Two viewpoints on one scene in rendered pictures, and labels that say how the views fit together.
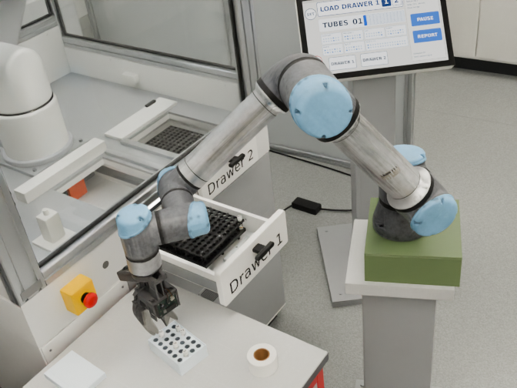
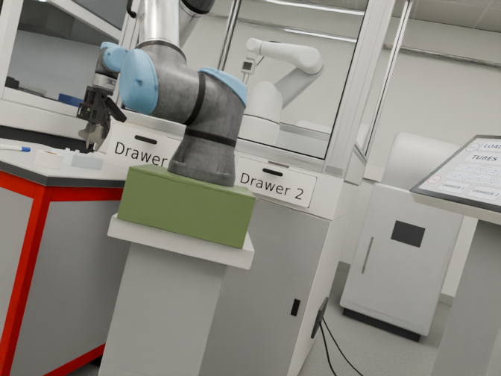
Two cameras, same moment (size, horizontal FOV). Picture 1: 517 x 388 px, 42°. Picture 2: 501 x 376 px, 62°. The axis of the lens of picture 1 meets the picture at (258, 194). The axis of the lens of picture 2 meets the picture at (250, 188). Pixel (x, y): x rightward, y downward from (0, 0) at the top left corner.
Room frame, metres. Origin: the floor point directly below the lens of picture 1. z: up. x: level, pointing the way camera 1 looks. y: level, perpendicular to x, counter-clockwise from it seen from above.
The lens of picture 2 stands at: (1.16, -1.28, 0.93)
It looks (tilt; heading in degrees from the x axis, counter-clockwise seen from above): 4 degrees down; 69
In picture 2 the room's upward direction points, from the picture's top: 15 degrees clockwise
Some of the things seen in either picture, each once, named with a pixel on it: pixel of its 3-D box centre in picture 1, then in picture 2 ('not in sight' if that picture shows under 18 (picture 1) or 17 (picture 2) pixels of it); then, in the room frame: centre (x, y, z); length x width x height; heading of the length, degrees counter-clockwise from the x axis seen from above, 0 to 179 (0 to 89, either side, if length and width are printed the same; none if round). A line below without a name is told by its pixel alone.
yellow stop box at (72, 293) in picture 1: (80, 295); not in sight; (1.26, 0.48, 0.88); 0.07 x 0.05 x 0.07; 141
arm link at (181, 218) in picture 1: (181, 217); (121, 60); (1.19, 0.17, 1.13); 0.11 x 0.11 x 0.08; 10
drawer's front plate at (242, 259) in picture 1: (253, 255); (150, 151); (1.32, 0.03, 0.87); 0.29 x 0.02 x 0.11; 141
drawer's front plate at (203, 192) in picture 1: (228, 165); (273, 181); (1.77, 0.08, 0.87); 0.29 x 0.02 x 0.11; 141
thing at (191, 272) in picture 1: (191, 235); not in sight; (1.46, 0.20, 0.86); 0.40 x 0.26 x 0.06; 51
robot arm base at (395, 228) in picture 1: (401, 209); (206, 157); (1.40, -0.37, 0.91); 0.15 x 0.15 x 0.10
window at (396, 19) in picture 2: not in sight; (385, 55); (2.24, 0.32, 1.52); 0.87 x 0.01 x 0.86; 51
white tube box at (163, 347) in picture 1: (178, 347); (80, 160); (1.13, 0.24, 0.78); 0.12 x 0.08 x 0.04; 40
